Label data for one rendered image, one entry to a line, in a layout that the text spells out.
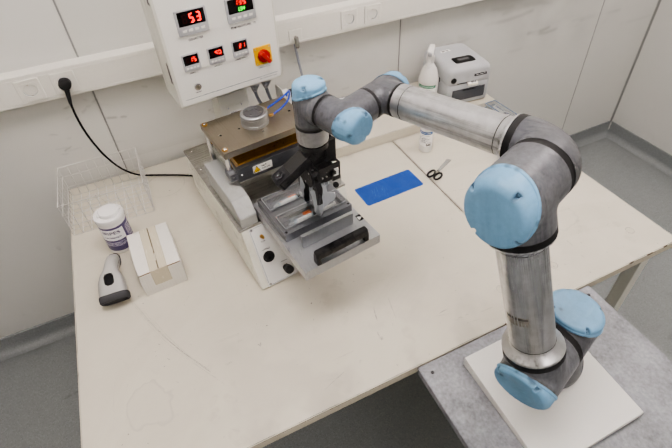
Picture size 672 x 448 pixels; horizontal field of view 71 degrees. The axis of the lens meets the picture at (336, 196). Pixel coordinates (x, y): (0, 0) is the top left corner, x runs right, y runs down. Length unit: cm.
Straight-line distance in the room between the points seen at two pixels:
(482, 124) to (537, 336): 39
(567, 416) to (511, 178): 67
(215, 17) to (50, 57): 61
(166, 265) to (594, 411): 112
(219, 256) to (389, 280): 53
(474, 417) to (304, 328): 46
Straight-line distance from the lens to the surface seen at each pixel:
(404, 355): 126
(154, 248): 147
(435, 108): 94
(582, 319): 109
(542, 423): 122
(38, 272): 228
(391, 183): 169
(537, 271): 84
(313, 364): 124
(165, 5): 133
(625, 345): 143
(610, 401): 130
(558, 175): 78
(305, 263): 114
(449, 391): 123
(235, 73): 145
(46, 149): 192
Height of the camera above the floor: 184
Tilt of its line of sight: 42 degrees down
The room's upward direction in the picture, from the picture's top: 3 degrees counter-clockwise
